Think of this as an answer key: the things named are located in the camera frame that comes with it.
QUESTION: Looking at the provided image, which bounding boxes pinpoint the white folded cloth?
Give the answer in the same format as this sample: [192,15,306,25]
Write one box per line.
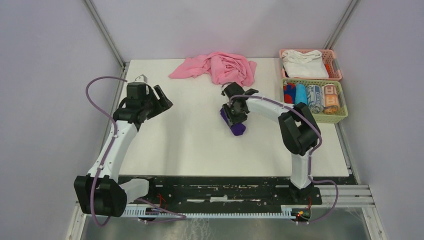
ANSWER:
[281,49,329,79]

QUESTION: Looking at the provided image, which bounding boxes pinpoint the crumpled pink cloth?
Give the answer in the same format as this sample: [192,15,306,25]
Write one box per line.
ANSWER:
[168,51,257,87]

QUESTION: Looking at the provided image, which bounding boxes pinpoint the green plastic basket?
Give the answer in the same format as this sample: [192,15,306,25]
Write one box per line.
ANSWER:
[281,78,348,124]

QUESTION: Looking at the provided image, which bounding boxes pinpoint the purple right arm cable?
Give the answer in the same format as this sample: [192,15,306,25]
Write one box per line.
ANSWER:
[221,81,340,225]

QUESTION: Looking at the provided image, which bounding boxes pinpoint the red blue patterned towel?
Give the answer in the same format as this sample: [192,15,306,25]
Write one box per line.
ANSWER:
[283,83,296,104]

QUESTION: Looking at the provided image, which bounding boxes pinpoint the aluminium frame rails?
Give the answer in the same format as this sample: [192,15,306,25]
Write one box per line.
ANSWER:
[66,185,386,240]

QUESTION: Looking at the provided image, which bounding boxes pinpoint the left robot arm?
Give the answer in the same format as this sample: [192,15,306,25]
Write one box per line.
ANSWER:
[73,82,173,217]

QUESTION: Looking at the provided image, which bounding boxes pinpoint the rolled light blue towel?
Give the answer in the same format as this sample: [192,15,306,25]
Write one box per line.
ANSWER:
[294,83,308,105]

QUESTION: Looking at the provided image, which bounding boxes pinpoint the purple cloth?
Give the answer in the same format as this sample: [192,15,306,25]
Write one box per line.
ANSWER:
[220,108,247,136]

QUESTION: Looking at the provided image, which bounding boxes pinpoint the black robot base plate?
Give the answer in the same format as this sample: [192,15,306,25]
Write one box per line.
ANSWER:
[125,175,323,215]

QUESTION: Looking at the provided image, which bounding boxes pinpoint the white slotted cable duct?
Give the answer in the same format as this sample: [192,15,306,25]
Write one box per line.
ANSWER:
[121,205,296,220]

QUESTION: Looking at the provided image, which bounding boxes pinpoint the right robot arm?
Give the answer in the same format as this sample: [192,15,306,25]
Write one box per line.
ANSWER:
[220,82,322,204]

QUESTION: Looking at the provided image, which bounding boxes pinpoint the orange item in pink basket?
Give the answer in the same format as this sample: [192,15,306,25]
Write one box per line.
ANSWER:
[324,63,332,78]

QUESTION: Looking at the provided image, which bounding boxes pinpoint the pink plastic basket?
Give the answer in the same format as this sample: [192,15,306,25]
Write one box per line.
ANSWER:
[279,48,343,81]

